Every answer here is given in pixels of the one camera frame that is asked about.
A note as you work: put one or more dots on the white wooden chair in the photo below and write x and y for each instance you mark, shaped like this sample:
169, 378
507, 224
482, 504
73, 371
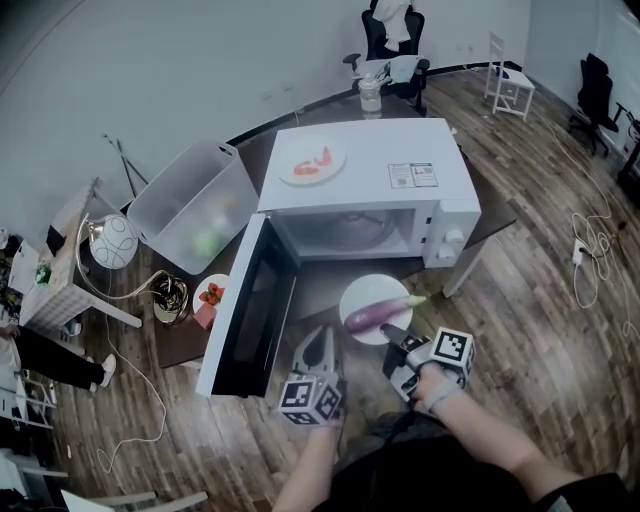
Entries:
517, 82

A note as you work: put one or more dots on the red strawberries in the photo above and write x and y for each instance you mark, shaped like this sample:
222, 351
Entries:
212, 295

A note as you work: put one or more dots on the white plate with shrimp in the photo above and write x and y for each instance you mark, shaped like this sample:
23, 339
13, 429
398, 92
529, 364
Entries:
310, 152

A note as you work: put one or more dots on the black high-back office chair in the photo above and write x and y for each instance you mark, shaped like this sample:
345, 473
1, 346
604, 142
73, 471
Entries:
595, 95

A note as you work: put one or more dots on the grey white wrist band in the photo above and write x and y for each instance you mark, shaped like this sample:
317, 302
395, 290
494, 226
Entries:
445, 397

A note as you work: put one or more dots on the green round vegetable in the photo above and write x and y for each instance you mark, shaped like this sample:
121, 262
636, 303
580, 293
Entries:
207, 243

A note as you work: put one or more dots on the white globe lamp gold base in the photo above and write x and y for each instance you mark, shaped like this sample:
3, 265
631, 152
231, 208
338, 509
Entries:
112, 242

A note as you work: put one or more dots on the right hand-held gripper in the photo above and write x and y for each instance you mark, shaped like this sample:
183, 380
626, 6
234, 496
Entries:
452, 350

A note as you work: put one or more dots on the dark blue item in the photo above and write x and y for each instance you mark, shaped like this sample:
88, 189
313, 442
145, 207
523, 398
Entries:
504, 74

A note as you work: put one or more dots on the clear glass jar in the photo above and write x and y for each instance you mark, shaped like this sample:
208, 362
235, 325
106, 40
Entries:
370, 97

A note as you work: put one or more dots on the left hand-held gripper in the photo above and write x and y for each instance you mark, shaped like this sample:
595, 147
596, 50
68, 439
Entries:
300, 397

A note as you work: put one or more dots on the thin black tripod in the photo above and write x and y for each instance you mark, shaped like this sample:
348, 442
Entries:
125, 165

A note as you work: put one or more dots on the white metal rack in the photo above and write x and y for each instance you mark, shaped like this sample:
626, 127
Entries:
30, 400

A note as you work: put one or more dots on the small green plant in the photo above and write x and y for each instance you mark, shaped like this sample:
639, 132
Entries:
44, 274

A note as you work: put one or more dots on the person's left forearm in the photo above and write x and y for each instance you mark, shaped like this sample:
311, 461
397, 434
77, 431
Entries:
315, 465

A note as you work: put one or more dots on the person's dark clothing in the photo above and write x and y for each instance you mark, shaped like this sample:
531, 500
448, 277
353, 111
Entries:
425, 480

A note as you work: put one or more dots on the person's right hand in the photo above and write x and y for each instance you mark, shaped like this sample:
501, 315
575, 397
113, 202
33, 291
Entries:
430, 379

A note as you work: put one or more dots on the light plastic bag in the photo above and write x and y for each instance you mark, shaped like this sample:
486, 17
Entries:
400, 67

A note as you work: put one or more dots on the red cooked shrimp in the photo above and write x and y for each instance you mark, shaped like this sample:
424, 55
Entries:
307, 169

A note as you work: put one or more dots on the dark table with white legs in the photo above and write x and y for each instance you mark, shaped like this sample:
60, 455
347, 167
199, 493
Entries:
182, 345

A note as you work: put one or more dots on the white microwave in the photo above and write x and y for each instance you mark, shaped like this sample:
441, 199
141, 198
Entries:
360, 165

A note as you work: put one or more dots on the pink block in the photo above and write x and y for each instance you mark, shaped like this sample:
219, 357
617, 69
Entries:
205, 317

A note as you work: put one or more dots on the white checkered side table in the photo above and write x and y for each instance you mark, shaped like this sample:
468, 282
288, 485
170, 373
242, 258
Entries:
55, 300

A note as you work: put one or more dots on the person's right forearm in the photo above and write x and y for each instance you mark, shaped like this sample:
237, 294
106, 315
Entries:
490, 445

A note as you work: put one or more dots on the black office chair with armrests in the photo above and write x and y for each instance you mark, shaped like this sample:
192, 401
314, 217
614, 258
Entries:
375, 30

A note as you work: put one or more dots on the black tablet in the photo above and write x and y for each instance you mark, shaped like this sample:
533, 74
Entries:
56, 240

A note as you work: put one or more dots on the white furniture panel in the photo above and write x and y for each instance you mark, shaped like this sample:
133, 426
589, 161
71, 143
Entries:
125, 502

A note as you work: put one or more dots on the translucent plastic storage bin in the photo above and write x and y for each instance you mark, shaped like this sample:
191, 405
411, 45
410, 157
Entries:
190, 190

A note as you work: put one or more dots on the white cloth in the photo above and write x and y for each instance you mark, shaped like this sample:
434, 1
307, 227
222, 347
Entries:
395, 22

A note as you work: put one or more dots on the white power strip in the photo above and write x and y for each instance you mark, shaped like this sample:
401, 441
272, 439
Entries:
579, 251

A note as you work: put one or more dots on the black metal stand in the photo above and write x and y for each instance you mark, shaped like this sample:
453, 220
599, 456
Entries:
631, 165

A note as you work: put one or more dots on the small white strawberry plate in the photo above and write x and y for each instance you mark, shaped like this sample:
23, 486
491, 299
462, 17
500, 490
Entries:
202, 287

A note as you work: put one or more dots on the purple eggplant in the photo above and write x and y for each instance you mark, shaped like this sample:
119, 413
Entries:
370, 317

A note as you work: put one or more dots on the plain white round plate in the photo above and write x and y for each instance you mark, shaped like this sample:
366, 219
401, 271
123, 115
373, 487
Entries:
372, 290

